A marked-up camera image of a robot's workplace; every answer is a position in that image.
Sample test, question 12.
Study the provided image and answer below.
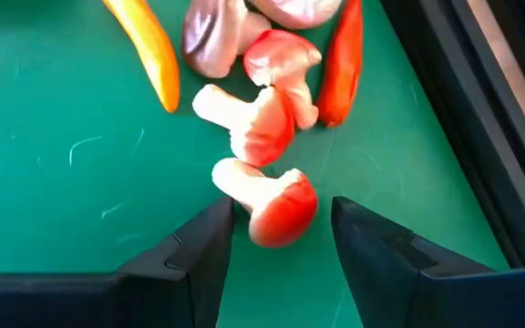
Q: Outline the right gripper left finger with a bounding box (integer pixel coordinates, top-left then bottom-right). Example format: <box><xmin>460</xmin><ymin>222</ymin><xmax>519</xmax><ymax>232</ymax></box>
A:
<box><xmin>0</xmin><ymin>195</ymin><xmax>237</xmax><ymax>328</ymax></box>

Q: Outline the red capped mushroom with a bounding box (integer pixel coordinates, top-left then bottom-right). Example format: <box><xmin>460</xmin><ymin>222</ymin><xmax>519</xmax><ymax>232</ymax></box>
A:
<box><xmin>211</xmin><ymin>157</ymin><xmax>319</xmax><ymax>250</ymax></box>
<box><xmin>242</xmin><ymin>29</ymin><xmax>324</xmax><ymax>131</ymax></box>
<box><xmin>191</xmin><ymin>83</ymin><xmax>296</xmax><ymax>169</ymax></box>

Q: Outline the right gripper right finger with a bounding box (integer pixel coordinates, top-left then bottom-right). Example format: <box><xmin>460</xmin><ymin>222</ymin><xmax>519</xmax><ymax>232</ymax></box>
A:
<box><xmin>330</xmin><ymin>195</ymin><xmax>525</xmax><ymax>328</ymax></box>

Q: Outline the orange chili pepper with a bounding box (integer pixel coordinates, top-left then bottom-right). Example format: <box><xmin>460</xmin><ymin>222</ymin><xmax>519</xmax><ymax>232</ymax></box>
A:
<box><xmin>101</xmin><ymin>0</ymin><xmax>181</xmax><ymax>114</ymax></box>

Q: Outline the red chili pepper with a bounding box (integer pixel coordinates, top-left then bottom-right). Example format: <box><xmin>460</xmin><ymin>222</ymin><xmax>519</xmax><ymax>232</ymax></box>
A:
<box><xmin>315</xmin><ymin>0</ymin><xmax>365</xmax><ymax>128</ymax></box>

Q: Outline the white garlic bulb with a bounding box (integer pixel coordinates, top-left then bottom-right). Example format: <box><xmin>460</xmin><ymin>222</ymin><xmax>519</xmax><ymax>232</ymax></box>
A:
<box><xmin>248</xmin><ymin>0</ymin><xmax>345</xmax><ymax>31</ymax></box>

